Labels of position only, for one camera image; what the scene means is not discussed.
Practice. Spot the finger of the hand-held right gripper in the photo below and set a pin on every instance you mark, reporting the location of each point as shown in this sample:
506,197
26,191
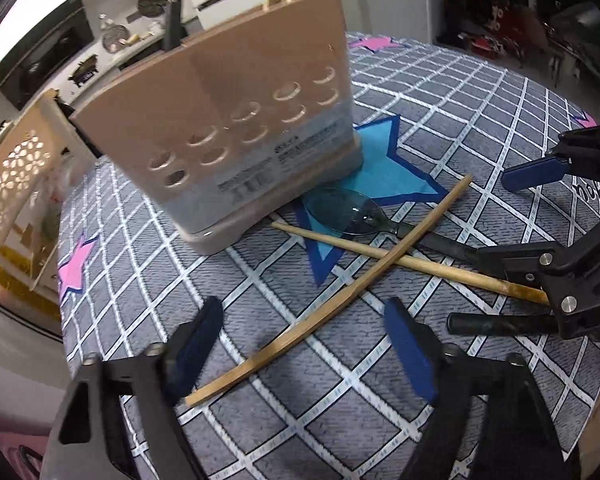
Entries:
535,172
520,260

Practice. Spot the pink plastic stool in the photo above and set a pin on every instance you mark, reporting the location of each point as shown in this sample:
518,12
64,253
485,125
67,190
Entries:
15,452

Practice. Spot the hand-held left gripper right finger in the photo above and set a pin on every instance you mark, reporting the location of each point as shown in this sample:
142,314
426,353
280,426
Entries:
410,350

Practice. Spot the red festive decoration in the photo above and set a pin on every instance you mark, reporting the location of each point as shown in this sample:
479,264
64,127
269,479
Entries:
492,20

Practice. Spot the beige plastic utensil holder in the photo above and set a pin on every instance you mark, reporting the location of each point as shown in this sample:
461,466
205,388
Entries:
205,90

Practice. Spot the round grey steamer rack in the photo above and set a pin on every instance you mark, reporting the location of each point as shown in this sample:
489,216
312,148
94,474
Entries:
115,39

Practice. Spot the black wok with lid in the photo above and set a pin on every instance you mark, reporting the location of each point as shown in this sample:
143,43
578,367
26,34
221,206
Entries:
83,72

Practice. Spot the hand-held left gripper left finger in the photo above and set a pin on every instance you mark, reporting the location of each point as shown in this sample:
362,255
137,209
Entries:
200,345

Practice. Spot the round black multi-hole pan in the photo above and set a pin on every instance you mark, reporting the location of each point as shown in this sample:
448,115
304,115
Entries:
153,1

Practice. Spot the beige flower-pattern storage cart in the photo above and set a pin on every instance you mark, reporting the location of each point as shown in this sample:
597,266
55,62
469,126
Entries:
15,170

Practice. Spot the black range hood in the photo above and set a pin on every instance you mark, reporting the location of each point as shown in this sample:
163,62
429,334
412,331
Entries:
50,60

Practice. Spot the checked star-print tablecloth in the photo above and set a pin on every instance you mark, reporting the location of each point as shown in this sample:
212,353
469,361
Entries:
430,110

